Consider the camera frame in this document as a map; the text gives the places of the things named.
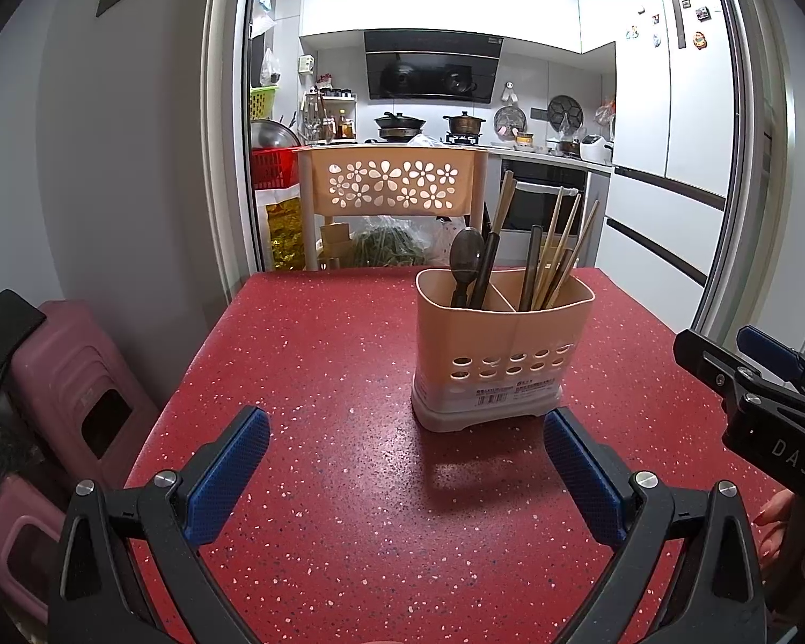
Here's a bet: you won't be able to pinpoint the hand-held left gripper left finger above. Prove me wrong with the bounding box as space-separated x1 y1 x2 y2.
48 404 271 644

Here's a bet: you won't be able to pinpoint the black flat device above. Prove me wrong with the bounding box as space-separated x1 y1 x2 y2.
0 290 48 410

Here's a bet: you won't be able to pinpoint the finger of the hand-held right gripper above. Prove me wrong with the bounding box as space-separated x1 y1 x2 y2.
672 327 760 412
736 324 805 385

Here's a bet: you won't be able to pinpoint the dark cooking pot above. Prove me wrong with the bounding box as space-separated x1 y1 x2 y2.
443 109 487 137

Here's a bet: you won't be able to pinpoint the black chopsticks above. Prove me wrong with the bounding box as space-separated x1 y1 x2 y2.
518 224 544 313

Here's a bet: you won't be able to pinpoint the black range hood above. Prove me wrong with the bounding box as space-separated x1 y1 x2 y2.
363 28 506 105

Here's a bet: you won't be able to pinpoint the red plastic basket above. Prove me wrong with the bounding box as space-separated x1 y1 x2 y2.
251 146 303 190

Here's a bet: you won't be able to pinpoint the white printed plastic bag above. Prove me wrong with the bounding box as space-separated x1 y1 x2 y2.
433 215 471 266

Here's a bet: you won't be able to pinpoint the black-handled metal spoon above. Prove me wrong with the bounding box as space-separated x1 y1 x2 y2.
448 226 487 310

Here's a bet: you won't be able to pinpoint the white refrigerator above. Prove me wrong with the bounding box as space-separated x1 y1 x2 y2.
594 0 735 289

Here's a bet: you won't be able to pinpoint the round multi-cup hanging pan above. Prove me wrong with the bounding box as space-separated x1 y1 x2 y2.
546 94 584 130

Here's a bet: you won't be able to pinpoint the white spice rack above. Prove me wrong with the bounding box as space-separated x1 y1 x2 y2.
302 89 358 143

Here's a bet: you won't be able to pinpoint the small cardboard box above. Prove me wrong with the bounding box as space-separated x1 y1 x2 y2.
320 223 353 262

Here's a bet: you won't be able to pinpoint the bag of green vegetables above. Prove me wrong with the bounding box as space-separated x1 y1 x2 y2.
349 215 434 268

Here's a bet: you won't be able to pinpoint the black wok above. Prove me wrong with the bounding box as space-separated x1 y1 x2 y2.
374 111 427 141

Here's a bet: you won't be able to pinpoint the person's right hand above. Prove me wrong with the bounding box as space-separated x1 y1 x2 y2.
752 487 799 569

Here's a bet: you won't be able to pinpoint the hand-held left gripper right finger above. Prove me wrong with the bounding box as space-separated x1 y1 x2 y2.
543 406 767 644

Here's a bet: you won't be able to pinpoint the metal bowl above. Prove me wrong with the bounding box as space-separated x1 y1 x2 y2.
250 119 303 150

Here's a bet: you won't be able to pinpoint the white rice cooker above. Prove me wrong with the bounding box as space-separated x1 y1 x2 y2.
577 134 614 165

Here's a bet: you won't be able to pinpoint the beige plastic utensil holder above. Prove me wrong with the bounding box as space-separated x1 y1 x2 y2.
411 267 595 431

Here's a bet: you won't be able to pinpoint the beige flower-cutout storage cart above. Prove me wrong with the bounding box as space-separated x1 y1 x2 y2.
295 144 491 271

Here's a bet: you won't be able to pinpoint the black built-in oven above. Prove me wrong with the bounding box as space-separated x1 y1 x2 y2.
500 159 588 262

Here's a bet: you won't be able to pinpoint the pink plastic stool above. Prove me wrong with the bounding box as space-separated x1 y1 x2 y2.
0 473 68 625
10 301 162 484

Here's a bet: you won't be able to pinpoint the black-handled metal utensil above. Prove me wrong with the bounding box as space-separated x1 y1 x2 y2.
470 231 504 310

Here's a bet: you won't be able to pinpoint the yellow foil bag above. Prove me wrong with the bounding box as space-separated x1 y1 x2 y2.
268 197 306 270

